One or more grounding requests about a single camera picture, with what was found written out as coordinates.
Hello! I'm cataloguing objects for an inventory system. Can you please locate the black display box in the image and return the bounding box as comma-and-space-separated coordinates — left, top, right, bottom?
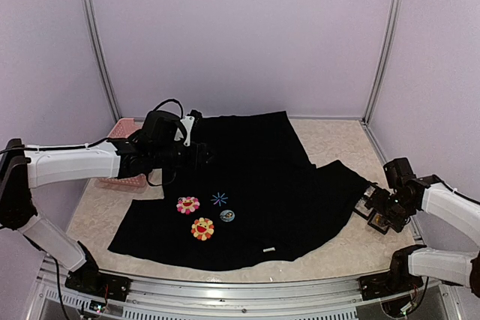
367, 212, 390, 235
354, 185, 376, 220

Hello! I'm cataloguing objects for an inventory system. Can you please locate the right aluminium frame post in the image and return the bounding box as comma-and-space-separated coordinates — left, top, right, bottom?
362, 0, 408, 126

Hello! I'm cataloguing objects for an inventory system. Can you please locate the left aluminium frame post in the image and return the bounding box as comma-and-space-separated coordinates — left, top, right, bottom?
82, 0, 122, 122

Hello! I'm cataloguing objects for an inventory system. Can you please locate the orange yellow flower brooch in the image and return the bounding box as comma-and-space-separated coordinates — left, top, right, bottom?
190, 217, 215, 241

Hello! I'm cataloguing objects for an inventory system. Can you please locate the pink plastic basket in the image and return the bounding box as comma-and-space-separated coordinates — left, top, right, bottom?
93, 117, 149, 190

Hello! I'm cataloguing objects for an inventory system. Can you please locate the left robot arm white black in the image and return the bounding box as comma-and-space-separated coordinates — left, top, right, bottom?
1, 109, 212, 294

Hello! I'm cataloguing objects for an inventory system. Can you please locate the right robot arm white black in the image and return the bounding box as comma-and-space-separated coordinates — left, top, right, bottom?
359, 157, 479, 300

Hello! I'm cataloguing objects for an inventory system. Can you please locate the aluminium frame post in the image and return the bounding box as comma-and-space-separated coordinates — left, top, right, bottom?
82, 0, 122, 122
362, 0, 408, 126

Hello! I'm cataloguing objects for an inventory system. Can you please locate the front aluminium rail base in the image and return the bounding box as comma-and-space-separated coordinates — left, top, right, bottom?
25, 256, 462, 320

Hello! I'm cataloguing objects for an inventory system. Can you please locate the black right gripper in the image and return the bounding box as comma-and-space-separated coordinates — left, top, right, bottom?
366, 187, 413, 232

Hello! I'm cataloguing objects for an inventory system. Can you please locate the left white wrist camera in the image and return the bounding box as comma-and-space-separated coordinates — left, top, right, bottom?
174, 109, 203, 147

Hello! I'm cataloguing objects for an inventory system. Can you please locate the black t-shirt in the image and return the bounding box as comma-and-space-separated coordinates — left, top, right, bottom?
109, 112, 370, 271

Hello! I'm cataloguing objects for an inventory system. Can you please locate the pink yellow flower brooch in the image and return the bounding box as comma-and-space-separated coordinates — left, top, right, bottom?
176, 196, 200, 215

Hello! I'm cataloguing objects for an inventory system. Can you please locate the round blue pin badge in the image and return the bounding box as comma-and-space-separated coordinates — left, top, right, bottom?
220, 210, 236, 223

